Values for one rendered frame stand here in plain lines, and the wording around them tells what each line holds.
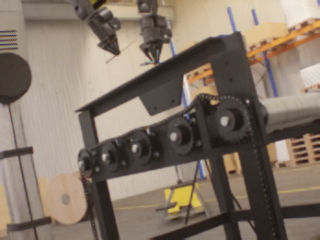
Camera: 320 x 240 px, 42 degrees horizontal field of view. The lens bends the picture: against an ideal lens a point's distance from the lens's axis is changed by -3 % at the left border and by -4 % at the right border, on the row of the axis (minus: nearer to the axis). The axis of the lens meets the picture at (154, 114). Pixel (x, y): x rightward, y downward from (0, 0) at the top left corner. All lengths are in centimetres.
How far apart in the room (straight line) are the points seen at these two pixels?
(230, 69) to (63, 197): 722
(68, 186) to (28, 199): 707
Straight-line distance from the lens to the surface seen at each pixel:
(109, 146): 222
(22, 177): 143
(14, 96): 140
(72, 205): 850
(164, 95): 190
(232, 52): 157
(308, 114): 182
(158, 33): 180
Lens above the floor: 76
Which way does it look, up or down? 7 degrees up
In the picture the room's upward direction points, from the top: 13 degrees counter-clockwise
